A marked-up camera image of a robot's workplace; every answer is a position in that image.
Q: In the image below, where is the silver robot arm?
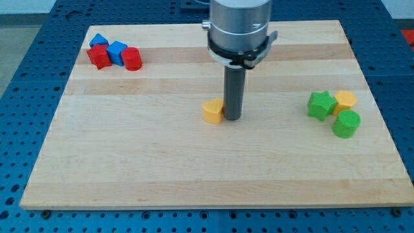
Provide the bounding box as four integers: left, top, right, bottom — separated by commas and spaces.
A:
202, 0, 278, 69

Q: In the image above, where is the wooden board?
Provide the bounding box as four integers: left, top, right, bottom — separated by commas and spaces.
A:
20, 20, 413, 210

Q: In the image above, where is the yellow hexagon block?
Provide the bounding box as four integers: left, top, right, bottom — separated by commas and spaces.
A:
332, 90, 357, 116

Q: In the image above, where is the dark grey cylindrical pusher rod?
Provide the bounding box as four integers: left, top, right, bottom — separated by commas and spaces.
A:
223, 67, 246, 120

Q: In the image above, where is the blue pentagon block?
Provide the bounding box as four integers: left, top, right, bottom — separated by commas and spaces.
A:
89, 33, 109, 48

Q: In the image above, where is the red star block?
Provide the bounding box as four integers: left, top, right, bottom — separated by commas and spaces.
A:
87, 44, 112, 70

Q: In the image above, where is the yellow heart block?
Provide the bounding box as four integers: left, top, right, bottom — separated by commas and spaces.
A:
202, 98, 224, 124

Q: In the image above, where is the blue cube block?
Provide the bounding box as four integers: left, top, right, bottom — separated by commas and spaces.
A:
107, 41, 127, 66

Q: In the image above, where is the red cylinder block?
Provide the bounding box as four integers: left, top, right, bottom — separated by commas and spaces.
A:
121, 47, 142, 71

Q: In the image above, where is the green star block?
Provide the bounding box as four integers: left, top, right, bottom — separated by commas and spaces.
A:
307, 91, 338, 122

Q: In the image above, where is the green cylinder block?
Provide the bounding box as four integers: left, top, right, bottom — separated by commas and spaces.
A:
332, 109, 361, 139

